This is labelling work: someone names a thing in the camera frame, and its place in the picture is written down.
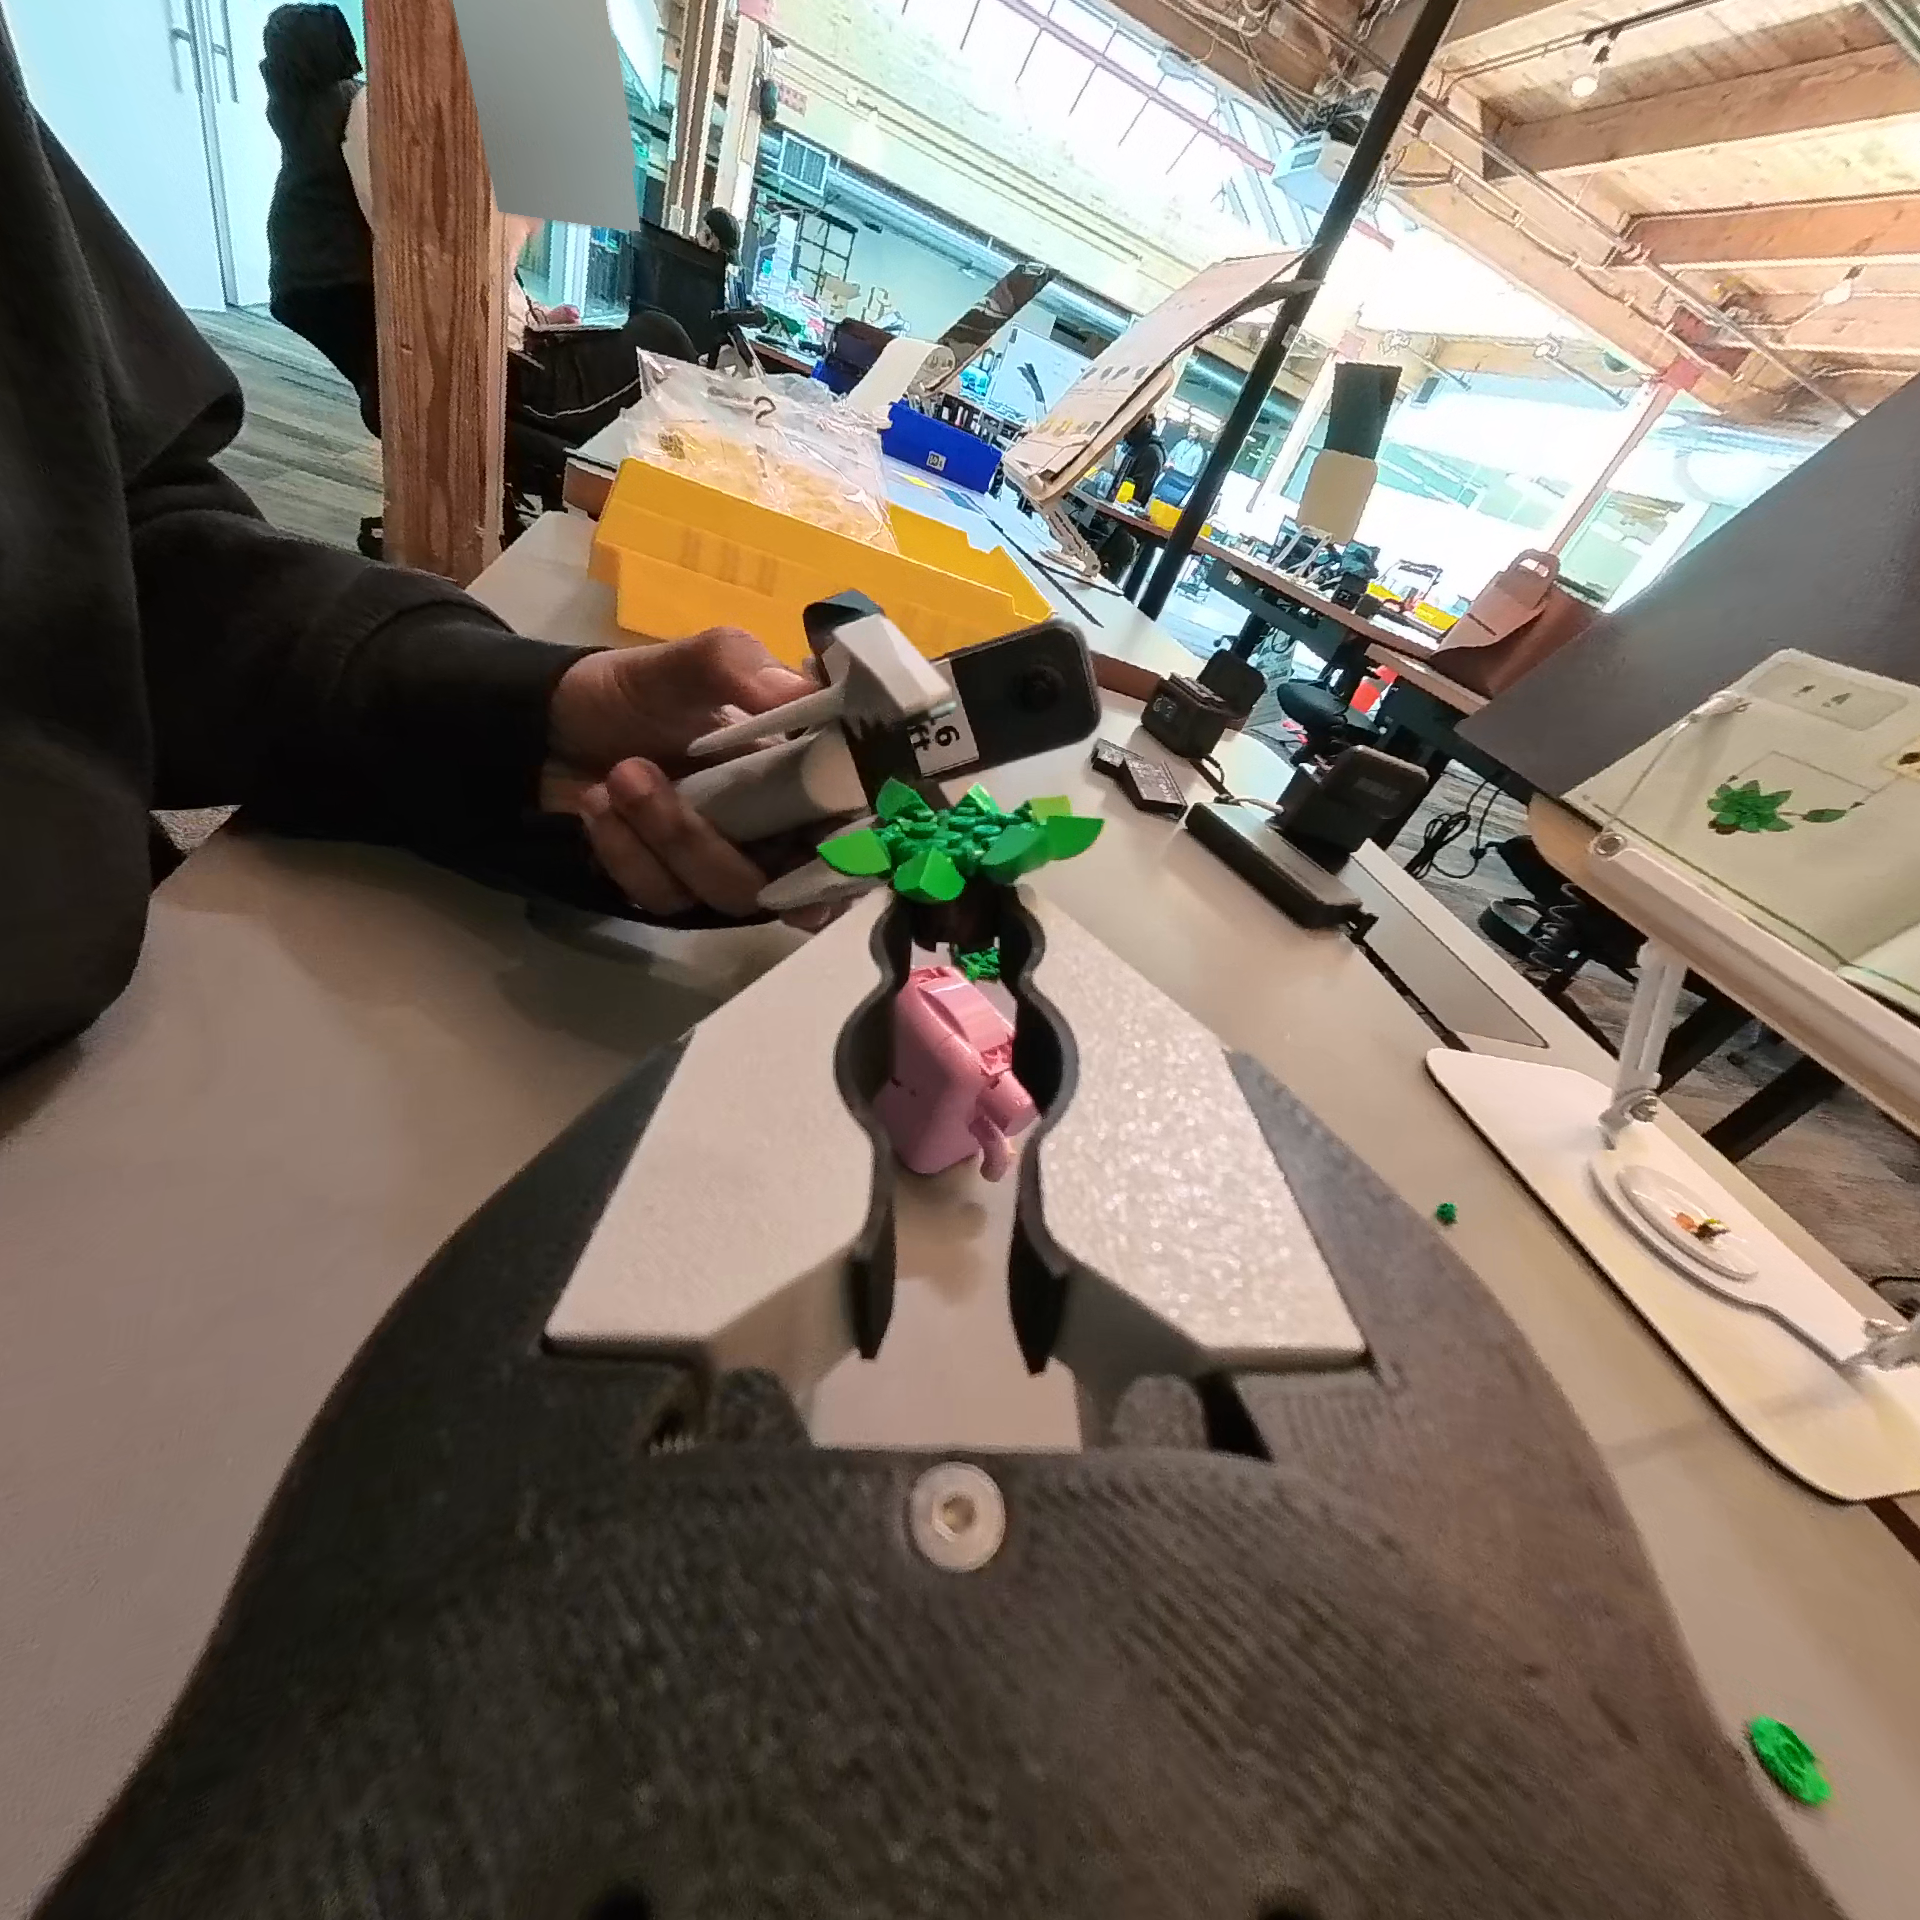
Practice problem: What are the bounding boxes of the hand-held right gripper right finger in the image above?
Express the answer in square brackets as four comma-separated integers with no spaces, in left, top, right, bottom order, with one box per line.
[1007,893,1373,1450]

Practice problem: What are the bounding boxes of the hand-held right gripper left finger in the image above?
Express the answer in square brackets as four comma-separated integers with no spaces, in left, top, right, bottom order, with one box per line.
[544,900,904,1445]

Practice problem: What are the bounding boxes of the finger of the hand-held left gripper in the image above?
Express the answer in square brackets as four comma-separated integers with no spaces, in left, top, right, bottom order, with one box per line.
[805,593,957,741]

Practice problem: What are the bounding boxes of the green toy leaf ring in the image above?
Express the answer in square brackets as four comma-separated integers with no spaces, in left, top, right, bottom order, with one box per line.
[816,780,1109,913]

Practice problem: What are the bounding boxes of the brown toy trunk piece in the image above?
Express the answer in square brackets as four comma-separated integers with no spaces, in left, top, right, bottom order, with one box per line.
[904,882,1024,962]

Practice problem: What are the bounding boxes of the person's left forearm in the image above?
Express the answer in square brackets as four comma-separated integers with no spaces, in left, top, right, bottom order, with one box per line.
[0,30,605,1070]

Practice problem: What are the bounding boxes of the person's left hand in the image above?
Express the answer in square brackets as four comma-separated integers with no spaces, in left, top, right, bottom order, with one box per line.
[549,625,824,916]

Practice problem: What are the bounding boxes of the small black flat items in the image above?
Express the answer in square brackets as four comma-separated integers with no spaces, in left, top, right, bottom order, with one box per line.
[1090,738,1191,817]

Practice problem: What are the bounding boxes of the black box device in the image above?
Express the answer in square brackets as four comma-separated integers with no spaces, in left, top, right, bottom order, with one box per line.
[1141,652,1268,762]

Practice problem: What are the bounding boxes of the yellow storage bin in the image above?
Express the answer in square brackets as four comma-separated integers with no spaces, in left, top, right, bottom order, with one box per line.
[586,454,1056,650]

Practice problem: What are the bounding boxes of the blue storage bin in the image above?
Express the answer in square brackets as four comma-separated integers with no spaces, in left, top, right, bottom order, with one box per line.
[881,396,1007,496]

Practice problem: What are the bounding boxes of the pink toy box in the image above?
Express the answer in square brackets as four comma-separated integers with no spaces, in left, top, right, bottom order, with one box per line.
[871,965,1041,1182]

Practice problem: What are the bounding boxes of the clear plastic bags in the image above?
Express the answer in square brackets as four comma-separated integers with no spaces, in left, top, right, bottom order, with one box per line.
[635,350,906,545]

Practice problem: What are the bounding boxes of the long wooden workbench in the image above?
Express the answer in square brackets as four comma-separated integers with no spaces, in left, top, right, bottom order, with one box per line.
[1197,528,1504,710]

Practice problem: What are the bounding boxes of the leaning wooden board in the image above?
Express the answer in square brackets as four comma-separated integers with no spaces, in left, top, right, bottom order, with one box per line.
[999,246,1325,500]

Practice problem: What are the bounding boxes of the pale rounded board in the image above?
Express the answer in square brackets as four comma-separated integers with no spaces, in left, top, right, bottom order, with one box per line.
[1424,1045,1920,1504]

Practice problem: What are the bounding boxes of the clear round container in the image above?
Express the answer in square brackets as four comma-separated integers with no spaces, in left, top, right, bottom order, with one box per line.
[1589,1161,1760,1280]

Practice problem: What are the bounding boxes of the wooden beam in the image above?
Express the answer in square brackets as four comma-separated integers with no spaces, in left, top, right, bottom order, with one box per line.
[364,0,512,588]

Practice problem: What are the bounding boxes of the white instruction stand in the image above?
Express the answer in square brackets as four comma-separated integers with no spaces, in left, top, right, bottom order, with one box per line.
[1557,646,1920,1024]

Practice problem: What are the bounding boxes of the grey tilted panel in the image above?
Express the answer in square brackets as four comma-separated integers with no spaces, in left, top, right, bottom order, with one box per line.
[1451,381,1920,800]

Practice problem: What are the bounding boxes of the green round toy flower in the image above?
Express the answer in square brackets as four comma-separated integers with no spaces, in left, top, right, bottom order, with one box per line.
[1747,1712,1835,1810]

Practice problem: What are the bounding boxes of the black steel post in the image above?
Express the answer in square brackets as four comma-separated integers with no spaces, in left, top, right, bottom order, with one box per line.
[1136,0,1468,619]

